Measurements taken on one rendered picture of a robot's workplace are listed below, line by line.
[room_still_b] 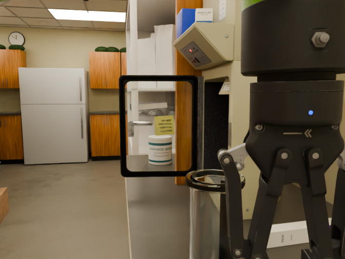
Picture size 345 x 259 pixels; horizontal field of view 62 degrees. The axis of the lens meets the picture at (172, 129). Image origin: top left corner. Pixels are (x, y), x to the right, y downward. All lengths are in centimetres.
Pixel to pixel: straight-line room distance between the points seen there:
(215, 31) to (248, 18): 58
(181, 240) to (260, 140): 57
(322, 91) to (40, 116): 570
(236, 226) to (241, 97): 60
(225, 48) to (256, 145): 60
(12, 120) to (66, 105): 104
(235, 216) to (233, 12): 68
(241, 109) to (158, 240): 42
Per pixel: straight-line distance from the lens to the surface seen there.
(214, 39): 83
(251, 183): 90
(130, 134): 111
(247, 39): 25
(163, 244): 78
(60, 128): 580
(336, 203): 32
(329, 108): 25
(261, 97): 25
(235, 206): 27
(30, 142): 596
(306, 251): 33
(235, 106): 84
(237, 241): 29
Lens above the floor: 132
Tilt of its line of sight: 7 degrees down
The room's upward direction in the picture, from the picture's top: straight up
